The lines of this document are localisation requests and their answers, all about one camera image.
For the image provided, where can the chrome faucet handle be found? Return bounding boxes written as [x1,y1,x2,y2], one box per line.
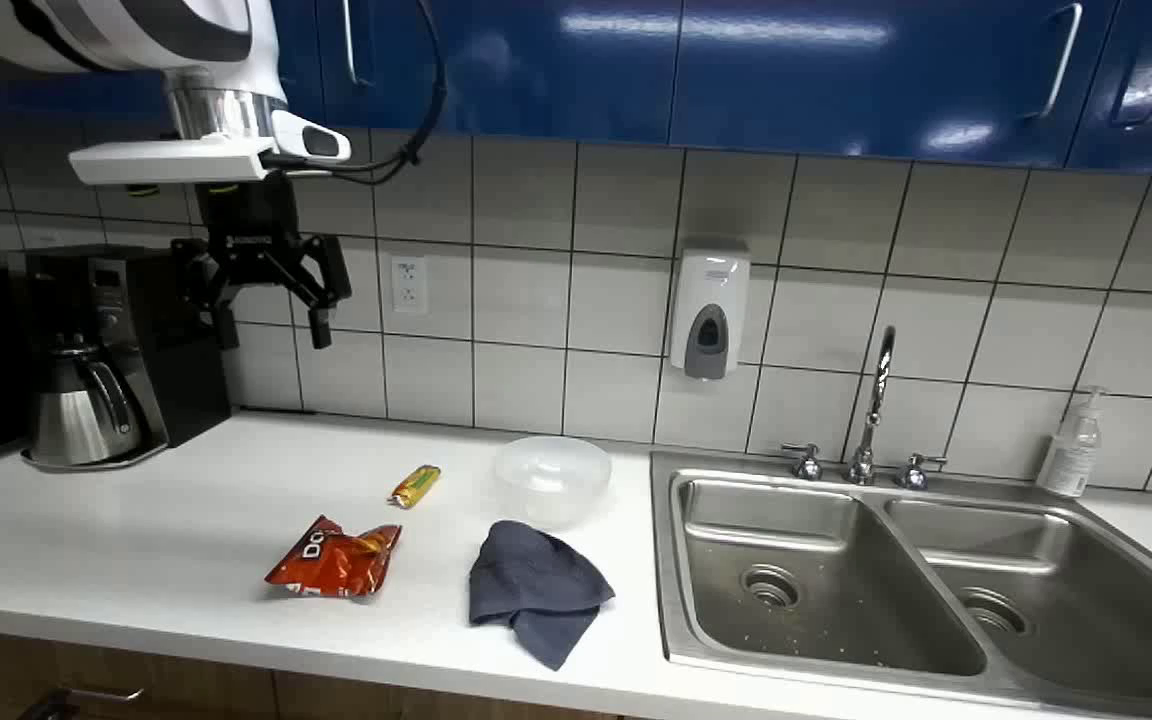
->
[897,451,947,493]
[781,438,832,483]

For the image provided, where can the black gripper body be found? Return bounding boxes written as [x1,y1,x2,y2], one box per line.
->
[193,171,320,281]

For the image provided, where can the steel coffee carafe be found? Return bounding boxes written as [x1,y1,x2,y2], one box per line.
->
[24,336,151,472]

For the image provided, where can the white wall outlet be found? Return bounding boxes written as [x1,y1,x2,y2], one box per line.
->
[382,246,436,319]

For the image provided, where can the clear soap bottle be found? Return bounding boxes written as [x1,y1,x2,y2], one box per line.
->
[1031,387,1104,504]

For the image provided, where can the dark blue cloth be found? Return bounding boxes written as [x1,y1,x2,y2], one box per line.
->
[464,517,618,670]

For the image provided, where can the steel double sink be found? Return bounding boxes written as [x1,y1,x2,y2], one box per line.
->
[648,451,1152,714]

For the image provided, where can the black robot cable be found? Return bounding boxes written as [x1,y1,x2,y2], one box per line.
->
[286,0,453,187]

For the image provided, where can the translucent white bowl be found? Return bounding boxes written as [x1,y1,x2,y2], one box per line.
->
[490,433,618,531]

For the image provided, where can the white wall soap dispenser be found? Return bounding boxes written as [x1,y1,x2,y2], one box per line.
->
[666,242,751,385]

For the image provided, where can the silver drawer handle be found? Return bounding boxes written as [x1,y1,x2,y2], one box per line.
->
[67,678,151,709]

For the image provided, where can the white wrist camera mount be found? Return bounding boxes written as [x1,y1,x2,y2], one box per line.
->
[63,137,280,187]

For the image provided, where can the red Doritos packet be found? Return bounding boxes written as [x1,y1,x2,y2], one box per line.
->
[263,513,409,600]

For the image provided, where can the yellow green snack bar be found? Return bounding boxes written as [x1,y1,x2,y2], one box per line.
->
[390,459,449,513]

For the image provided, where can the chrome faucet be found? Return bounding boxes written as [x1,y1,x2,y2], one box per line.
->
[843,319,901,487]

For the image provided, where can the black silver coffee maker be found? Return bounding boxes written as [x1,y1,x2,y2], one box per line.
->
[18,242,237,472]

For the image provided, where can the wooden base cabinet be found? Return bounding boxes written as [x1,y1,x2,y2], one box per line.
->
[0,625,633,720]

